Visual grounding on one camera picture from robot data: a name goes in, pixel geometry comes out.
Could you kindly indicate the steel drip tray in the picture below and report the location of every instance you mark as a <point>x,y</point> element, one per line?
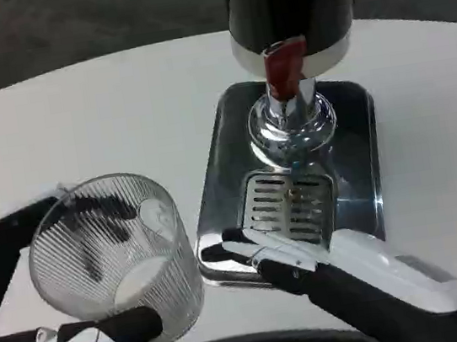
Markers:
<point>216,147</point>

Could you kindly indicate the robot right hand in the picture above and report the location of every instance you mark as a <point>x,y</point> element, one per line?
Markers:
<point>372,287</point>

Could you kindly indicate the slotted steel drip grid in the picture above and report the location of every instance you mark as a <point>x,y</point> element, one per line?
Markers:
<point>267,204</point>

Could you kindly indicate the clear ribbed glass cup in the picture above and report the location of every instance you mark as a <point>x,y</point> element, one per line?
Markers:
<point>109,260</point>

